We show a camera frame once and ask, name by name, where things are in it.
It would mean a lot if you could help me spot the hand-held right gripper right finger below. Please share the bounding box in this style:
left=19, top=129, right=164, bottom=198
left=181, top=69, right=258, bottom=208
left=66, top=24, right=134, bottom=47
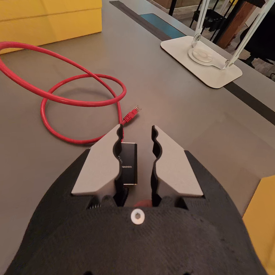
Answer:
left=151, top=126, right=204, bottom=207

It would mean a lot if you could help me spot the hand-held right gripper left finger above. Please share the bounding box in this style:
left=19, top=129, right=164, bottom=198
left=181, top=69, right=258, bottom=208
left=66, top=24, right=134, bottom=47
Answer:
left=71, top=123, right=125, bottom=207

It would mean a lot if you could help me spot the black ethernet adapter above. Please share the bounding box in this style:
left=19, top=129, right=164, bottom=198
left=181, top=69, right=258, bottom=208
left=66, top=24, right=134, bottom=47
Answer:
left=118, top=142, right=138, bottom=185

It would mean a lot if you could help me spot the red ethernet cable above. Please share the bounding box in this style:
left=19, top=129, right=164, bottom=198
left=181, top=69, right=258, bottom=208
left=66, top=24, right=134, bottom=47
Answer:
left=0, top=41, right=142, bottom=145

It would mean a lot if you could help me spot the yellow plastic bin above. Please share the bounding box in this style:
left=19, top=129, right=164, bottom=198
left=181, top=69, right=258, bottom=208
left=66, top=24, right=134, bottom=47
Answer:
left=0, top=0, right=102, bottom=54
left=242, top=175, right=275, bottom=275

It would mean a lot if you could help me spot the white desk stand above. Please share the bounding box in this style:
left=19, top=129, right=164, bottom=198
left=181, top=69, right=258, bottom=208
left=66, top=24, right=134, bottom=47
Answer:
left=161, top=0, right=275, bottom=89

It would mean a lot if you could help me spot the brown wooden post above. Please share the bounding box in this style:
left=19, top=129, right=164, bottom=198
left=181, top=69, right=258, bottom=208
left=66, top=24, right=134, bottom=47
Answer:
left=217, top=0, right=257, bottom=49

